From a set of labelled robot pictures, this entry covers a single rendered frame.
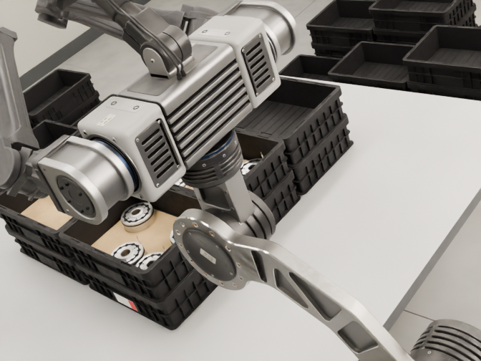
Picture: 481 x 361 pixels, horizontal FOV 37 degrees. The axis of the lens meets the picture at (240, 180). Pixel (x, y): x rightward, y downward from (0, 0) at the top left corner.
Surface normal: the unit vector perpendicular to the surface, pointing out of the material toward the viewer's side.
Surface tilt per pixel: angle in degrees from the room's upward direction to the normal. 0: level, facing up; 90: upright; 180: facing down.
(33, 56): 90
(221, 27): 0
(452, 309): 0
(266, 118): 0
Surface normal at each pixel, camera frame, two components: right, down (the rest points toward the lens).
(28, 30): 0.74, 0.19
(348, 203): -0.29, -0.78
